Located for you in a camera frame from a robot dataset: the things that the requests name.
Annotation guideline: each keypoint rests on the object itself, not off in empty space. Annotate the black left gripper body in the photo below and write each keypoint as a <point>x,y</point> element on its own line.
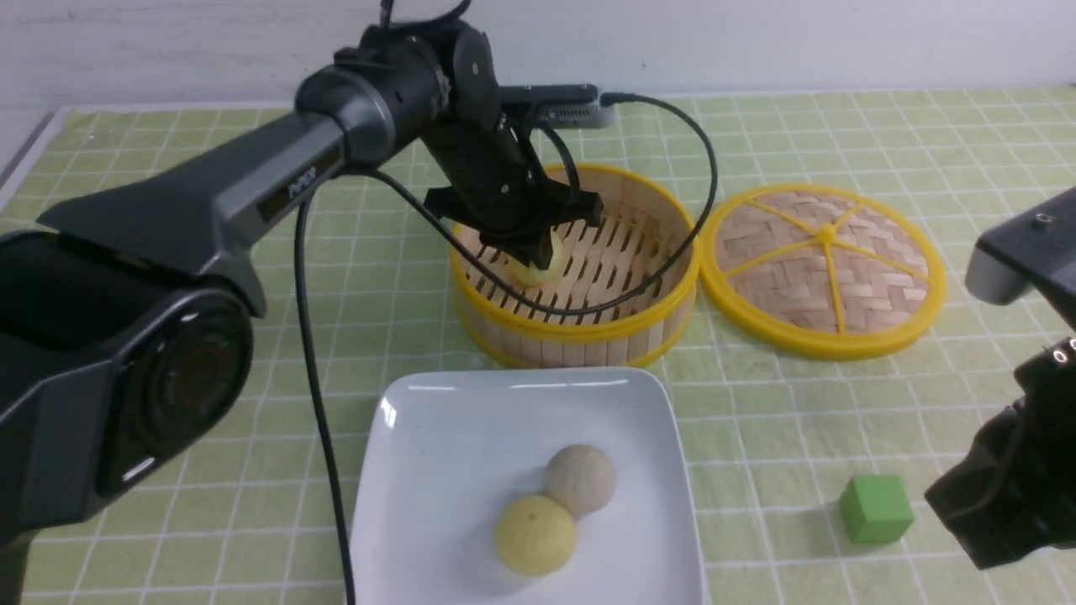
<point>498,187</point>

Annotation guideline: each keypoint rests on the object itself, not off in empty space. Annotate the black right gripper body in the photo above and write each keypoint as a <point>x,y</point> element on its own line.
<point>1012,494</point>

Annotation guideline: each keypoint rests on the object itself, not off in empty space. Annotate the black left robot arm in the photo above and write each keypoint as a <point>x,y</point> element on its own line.
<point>127,313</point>

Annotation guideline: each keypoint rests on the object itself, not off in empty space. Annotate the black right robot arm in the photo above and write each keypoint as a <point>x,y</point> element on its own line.
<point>1046,386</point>

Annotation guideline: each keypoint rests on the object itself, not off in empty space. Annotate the grey steamed bun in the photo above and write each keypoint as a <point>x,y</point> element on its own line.
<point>581,478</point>

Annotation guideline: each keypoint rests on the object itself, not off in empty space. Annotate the yellow steamed bun on plate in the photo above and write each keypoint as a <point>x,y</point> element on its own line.
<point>535,536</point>

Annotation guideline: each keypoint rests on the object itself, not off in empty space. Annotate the green cube block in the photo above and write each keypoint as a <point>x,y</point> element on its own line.
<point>875,509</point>

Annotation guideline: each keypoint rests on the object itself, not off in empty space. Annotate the bamboo steamer basket yellow rim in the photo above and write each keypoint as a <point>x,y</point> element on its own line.
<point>644,224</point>

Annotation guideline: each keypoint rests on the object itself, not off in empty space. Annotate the green checkered tablecloth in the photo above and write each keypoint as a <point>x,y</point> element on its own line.
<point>770,440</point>

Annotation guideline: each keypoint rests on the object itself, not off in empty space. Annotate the woven bamboo steamer lid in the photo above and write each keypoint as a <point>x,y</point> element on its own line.
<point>821,272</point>

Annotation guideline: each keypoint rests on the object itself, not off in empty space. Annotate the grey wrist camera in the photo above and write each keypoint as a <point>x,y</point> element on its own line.
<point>1033,251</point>
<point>562,106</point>

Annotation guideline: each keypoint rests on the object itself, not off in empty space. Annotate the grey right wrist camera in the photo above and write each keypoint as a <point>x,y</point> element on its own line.
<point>1033,251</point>

